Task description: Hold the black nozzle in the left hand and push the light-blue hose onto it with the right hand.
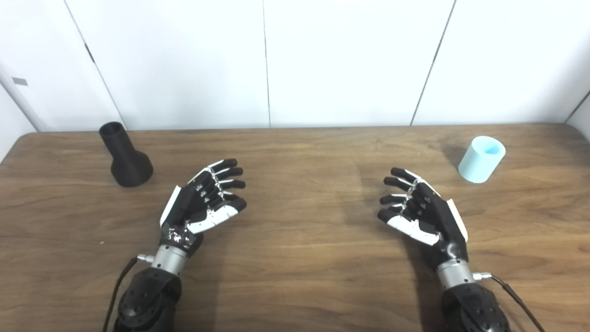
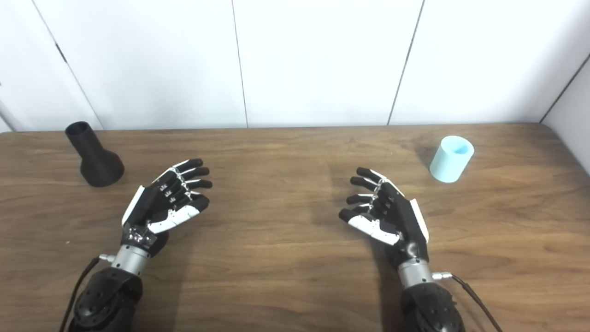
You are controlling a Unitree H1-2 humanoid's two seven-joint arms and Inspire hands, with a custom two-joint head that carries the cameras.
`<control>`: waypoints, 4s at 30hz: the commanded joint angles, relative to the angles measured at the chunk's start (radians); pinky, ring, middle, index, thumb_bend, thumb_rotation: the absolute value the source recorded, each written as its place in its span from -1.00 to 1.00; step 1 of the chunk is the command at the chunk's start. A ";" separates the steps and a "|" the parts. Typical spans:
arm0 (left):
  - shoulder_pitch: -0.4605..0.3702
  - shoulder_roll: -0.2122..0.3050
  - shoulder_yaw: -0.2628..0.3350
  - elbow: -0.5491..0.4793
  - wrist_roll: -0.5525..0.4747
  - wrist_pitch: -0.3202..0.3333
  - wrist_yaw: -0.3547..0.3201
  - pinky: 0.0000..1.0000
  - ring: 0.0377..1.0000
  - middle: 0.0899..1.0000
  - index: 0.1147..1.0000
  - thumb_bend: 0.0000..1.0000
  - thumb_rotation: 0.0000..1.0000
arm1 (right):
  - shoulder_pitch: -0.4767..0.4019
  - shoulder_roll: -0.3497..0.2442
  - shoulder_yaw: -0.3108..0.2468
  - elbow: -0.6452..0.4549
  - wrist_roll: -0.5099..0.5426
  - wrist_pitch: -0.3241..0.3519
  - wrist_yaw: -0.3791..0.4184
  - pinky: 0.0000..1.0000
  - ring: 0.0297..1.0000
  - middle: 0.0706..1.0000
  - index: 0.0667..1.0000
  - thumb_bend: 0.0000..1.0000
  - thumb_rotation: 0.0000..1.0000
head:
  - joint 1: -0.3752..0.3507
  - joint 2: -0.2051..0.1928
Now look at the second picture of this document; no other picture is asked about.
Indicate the black nozzle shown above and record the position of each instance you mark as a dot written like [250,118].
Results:
[97,161]

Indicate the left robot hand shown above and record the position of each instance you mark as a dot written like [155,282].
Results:
[154,203]

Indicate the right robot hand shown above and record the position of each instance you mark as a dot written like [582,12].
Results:
[396,212]

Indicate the light blue cylinder cup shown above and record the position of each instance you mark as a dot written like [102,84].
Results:
[451,161]

